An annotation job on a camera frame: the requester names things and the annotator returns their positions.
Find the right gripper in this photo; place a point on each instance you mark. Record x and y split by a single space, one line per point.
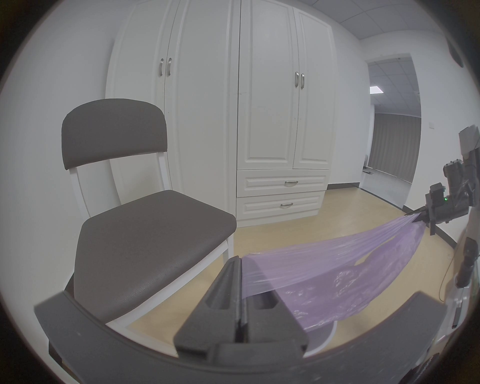
450 208

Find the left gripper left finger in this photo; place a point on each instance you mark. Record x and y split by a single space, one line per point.
198 330

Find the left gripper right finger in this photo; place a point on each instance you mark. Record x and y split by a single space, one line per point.
277 330

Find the purple plastic bag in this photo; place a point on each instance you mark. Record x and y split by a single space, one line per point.
337 281

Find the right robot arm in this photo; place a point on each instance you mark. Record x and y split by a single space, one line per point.
474 180

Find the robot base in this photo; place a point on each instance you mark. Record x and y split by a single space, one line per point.
450 311

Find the white trash bin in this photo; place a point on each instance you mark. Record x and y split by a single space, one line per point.
324 337

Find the grey curtain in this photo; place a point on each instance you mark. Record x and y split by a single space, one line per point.
393 150

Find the white chair grey seat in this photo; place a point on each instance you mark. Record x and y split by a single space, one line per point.
150 243

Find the ceiling light panel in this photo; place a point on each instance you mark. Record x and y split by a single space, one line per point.
375 90

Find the white wardrobe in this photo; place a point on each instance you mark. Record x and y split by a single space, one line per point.
262 112

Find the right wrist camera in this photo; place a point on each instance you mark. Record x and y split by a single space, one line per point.
453 172

